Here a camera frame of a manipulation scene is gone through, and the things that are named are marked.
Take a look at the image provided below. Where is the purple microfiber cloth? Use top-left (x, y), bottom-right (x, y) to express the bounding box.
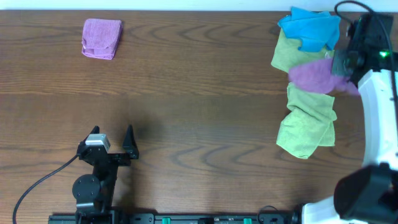
top-left (288, 58), bottom-right (359, 96)

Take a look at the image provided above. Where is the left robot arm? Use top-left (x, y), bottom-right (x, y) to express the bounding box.
top-left (72, 125), bottom-right (139, 223)

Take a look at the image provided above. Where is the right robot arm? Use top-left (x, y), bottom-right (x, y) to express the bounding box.
top-left (292, 11), bottom-right (397, 223)

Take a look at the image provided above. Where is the blue microfiber cloth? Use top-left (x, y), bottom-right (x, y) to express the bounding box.
top-left (278, 7), bottom-right (341, 52)

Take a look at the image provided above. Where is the flat green cloth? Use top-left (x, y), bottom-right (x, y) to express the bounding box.
top-left (271, 30), bottom-right (335, 73)

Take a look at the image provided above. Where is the crumpled green cloth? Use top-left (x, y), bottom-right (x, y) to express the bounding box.
top-left (276, 82), bottom-right (337, 159)

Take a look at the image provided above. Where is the folded purple cloth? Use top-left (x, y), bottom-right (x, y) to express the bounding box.
top-left (81, 19), bottom-right (123, 60)

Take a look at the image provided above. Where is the left black cable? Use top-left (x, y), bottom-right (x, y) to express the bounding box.
top-left (12, 152), bottom-right (80, 224)

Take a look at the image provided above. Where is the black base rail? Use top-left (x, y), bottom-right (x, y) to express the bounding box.
top-left (48, 213), bottom-right (292, 224)

